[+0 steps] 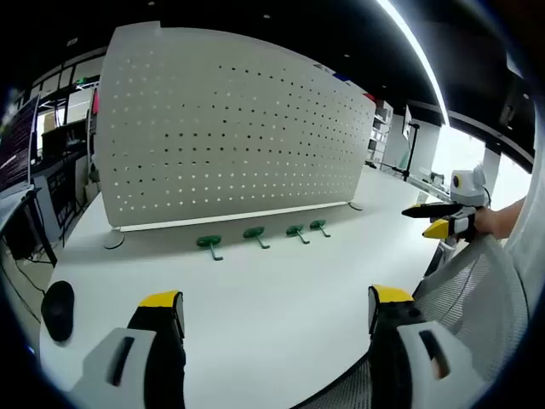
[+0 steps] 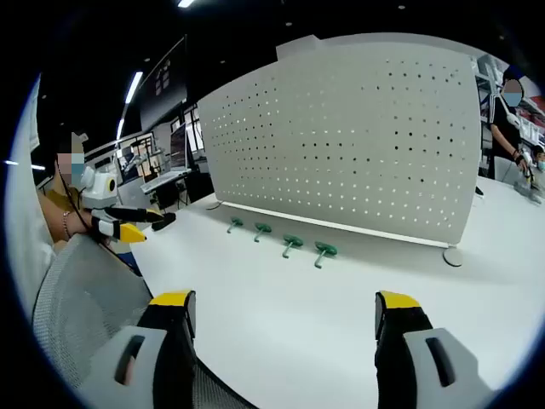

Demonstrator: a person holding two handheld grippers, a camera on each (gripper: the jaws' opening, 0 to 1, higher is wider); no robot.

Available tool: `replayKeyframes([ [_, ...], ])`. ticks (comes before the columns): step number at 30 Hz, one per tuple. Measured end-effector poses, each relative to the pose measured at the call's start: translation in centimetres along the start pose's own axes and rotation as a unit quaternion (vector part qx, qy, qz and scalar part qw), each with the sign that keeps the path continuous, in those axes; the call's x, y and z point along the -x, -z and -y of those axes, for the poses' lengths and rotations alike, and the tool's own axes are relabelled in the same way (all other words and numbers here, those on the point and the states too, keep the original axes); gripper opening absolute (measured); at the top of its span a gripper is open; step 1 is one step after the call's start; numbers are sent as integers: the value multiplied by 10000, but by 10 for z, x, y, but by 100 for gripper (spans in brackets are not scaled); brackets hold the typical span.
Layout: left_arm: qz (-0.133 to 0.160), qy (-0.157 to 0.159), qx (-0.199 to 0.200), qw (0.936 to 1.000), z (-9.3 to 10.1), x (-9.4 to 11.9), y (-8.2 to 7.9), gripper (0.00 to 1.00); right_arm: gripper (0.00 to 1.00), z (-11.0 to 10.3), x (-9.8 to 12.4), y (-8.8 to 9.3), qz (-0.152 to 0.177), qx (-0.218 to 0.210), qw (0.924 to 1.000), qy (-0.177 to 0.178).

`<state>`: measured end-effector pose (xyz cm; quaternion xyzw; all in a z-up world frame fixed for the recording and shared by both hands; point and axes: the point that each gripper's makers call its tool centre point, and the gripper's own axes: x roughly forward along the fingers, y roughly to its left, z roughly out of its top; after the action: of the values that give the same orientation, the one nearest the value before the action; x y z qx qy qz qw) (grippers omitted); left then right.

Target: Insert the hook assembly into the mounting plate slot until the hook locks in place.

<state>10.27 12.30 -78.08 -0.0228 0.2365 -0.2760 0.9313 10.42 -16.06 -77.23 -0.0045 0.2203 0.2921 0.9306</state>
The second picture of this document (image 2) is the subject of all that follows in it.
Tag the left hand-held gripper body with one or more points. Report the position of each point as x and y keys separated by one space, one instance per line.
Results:
x=98 y=187

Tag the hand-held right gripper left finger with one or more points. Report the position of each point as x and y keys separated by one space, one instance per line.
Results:
x=140 y=366

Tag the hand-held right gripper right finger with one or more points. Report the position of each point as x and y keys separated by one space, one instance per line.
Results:
x=426 y=366

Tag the green hook assembly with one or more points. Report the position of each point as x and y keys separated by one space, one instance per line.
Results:
x=235 y=221
x=327 y=248
x=264 y=228
x=294 y=240

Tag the white perforated mounting plate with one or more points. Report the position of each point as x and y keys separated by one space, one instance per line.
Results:
x=340 y=149

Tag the person's left hand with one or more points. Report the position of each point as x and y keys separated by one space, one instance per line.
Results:
x=81 y=221

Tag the white office desk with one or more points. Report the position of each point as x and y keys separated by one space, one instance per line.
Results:
x=166 y=179

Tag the long ceiling light strip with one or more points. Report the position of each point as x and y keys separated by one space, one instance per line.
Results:
x=134 y=87
x=185 y=3
x=120 y=128

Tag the grey mesh office chair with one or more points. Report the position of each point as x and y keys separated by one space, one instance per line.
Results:
x=85 y=289

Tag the computer monitor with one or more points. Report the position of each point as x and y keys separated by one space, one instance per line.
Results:
x=179 y=147

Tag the black hanging screen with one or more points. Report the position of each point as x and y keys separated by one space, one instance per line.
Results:
x=164 y=85

